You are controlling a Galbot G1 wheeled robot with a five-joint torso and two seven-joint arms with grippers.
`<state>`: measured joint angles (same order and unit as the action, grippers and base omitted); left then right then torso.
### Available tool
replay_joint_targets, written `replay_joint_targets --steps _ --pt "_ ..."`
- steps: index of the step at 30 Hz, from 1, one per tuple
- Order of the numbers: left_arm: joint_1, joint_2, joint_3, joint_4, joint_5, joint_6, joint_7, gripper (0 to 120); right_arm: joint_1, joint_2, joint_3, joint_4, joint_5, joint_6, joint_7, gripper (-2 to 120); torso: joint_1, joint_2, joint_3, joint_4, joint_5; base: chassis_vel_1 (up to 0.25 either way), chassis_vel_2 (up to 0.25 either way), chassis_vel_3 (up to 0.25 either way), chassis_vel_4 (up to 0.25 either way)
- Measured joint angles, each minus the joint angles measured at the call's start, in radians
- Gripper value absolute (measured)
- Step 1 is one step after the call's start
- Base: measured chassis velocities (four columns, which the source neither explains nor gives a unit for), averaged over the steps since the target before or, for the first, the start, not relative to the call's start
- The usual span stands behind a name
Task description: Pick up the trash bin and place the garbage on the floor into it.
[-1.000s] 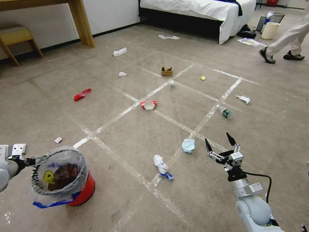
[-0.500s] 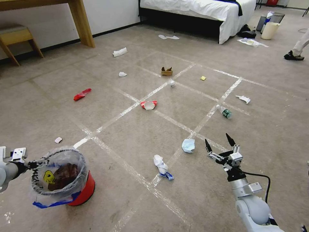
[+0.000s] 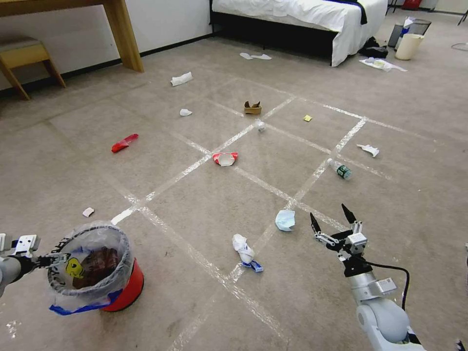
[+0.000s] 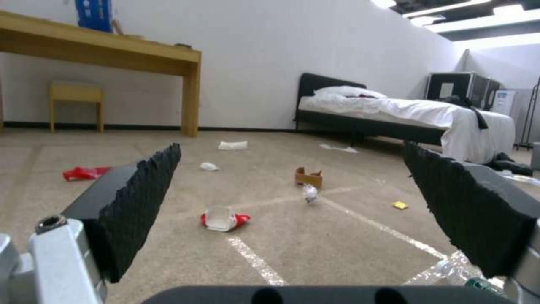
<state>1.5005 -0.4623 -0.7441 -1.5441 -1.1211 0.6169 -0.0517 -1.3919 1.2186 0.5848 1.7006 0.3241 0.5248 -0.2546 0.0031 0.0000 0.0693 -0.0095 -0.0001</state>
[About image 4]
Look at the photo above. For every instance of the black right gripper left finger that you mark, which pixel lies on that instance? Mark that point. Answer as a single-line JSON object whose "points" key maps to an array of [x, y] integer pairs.
{"points": [[126, 209]]}

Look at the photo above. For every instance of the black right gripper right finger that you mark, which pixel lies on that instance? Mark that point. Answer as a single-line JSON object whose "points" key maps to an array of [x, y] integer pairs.
{"points": [[468, 215]]}

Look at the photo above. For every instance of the black clothing on floor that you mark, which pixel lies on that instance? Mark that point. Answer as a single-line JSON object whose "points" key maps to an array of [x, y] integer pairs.
{"points": [[510, 164]]}

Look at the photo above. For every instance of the red plastic bag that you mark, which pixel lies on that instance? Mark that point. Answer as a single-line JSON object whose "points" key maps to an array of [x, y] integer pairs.
{"points": [[82, 173]]}

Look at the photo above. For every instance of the clear plastic bottle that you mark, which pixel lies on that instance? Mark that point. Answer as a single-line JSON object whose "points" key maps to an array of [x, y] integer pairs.
{"points": [[460, 274]]}

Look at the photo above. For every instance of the yellow small wrapper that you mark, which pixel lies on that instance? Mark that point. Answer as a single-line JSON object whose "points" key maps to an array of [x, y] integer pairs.
{"points": [[401, 205]]}

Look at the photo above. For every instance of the small crumpled white paper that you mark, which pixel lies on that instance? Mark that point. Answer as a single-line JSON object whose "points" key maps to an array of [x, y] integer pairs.
{"points": [[209, 166]]}

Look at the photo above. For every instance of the red and white carton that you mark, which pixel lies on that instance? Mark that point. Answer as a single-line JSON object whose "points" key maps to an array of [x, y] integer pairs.
{"points": [[223, 218]]}

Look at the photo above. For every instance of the black garment on bed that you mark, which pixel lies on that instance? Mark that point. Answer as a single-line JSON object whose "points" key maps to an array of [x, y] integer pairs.
{"points": [[468, 109]]}

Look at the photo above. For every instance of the black clothes rack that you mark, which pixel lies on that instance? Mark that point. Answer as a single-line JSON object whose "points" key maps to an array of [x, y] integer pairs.
{"points": [[529, 117]]}

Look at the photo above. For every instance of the white poster board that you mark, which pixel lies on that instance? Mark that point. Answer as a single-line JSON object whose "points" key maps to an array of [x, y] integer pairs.
{"points": [[504, 99]]}

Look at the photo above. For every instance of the yellow wooden stool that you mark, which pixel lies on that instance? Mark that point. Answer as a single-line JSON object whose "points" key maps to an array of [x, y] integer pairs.
{"points": [[76, 95]]}

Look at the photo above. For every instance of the black metal-edged case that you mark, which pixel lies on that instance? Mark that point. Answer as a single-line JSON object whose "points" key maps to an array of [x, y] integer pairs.
{"points": [[460, 87]]}

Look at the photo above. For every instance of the white torn paper strip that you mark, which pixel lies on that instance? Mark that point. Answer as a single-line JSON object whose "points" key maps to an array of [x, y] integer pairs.
{"points": [[339, 148]]}

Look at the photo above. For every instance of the crumpled white paper ball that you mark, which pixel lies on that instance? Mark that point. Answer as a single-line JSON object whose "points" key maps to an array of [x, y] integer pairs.
{"points": [[310, 193]]}

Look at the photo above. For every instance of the wooden desk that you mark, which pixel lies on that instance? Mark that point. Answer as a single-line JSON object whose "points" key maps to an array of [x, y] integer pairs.
{"points": [[101, 50]]}

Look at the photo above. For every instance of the brown cardboard box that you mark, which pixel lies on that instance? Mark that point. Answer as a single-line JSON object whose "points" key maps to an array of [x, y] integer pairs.
{"points": [[310, 177]]}

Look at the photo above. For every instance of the white pillow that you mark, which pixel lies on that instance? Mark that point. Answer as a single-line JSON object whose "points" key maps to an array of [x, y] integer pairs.
{"points": [[346, 92]]}

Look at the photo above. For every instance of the blue box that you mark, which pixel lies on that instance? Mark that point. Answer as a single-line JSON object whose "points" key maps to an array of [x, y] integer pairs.
{"points": [[93, 15]]}

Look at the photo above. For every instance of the black frame bed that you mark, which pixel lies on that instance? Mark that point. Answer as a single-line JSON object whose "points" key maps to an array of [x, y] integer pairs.
{"points": [[392, 117]]}

